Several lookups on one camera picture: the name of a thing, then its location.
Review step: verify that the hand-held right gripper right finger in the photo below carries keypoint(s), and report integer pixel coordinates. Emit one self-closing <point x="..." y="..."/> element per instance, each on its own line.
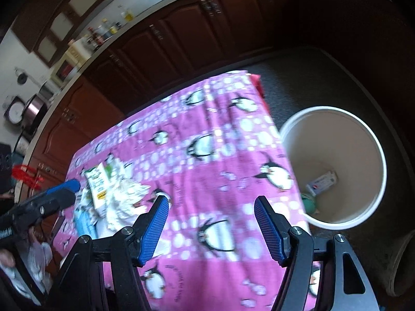
<point x="268" y="233"/>

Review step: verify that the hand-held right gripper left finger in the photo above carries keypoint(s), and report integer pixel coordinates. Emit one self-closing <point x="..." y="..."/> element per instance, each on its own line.
<point x="155" y="230"/>

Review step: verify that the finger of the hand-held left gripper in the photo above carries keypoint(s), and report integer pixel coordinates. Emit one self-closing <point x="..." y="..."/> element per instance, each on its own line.
<point x="66" y="186"/>

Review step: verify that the white green carton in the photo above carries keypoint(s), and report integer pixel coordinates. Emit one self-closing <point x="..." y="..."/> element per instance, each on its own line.
<point x="97" y="184"/>

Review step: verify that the white tissue pile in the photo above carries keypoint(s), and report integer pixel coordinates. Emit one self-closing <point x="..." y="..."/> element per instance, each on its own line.
<point x="126" y="201"/>

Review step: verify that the white plastic bucket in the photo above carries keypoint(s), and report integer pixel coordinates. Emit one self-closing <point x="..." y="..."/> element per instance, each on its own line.
<point x="350" y="142"/>

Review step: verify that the blue plastic packet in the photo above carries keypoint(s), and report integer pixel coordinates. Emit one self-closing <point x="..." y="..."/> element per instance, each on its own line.
<point x="84" y="225"/>

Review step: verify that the red plastic basket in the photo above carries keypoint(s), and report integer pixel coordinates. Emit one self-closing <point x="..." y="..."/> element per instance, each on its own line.
<point x="26" y="172"/>

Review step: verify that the white plastic bag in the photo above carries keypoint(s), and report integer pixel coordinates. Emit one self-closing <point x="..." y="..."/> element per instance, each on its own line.
<point x="37" y="259"/>

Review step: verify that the green crumpled wrapper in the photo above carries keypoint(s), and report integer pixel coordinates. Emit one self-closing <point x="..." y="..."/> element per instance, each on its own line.
<point x="309" y="204"/>

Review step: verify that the white red medicine box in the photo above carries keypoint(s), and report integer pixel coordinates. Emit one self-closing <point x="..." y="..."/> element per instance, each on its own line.
<point x="322" y="182"/>

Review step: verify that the metal rice cooker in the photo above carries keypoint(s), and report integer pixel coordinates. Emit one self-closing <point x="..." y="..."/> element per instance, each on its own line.
<point x="34" y="110"/>

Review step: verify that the pink penguin print blanket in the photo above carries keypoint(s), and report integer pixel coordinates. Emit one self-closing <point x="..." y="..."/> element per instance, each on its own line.
<point x="210" y="129"/>

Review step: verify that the cream plastic box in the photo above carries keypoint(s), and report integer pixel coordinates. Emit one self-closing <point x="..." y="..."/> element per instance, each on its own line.
<point x="77" y="50"/>

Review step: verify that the dark round pot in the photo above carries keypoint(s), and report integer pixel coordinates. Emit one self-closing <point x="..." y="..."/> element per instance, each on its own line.
<point x="402" y="265"/>

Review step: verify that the red cloth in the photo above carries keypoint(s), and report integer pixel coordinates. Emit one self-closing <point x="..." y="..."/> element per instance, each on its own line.
<point x="257" y="82"/>

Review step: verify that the row of condiment bottles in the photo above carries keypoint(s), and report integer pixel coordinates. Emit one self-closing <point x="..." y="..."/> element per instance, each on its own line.
<point x="99" y="35"/>

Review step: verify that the dark grey floor mat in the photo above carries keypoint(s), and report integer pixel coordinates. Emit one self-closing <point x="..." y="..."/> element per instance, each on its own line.
<point x="308" y="81"/>

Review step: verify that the yellow oil bottle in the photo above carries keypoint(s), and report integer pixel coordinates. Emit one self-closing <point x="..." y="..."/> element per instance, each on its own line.
<point x="128" y="14"/>

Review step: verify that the dark wooden kitchen cabinets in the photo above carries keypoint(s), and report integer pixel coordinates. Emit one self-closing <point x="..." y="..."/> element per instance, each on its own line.
<point x="142" y="14"/>

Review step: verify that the brown wooden base cabinets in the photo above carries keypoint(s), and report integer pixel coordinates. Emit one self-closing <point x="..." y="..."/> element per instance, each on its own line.
<point x="194" y="29"/>

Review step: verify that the brown wall cabinets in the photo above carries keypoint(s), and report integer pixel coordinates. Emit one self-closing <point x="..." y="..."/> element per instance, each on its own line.
<point x="32" y="13"/>

